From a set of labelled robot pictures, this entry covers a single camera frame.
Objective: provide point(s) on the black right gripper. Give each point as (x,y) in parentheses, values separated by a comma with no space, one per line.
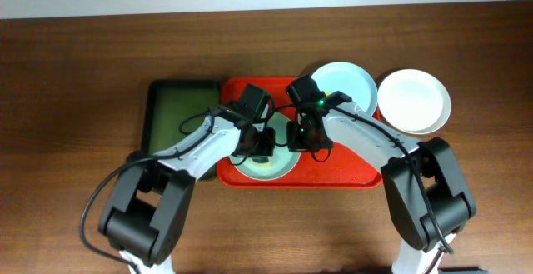
(295,146)

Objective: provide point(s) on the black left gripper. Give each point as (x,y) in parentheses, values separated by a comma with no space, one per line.
(258,148)

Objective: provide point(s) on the green yellow sponge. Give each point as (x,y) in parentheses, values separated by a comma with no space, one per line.
(262,162)

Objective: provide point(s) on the light green plate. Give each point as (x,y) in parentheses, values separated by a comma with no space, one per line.
(282,160)

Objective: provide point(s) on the light blue plate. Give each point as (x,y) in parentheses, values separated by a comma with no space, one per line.
(350,79)

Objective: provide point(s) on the white plate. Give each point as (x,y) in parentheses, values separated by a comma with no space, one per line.
(414,101)

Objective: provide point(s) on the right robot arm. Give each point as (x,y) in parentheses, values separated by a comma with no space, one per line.
(427,195)

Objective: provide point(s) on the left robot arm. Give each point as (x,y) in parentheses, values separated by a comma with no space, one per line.
(145,214)

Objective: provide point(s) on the red plastic tray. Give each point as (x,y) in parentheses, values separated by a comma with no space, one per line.
(342,169)

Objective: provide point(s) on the dark green tray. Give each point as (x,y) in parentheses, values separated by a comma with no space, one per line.
(173,108)

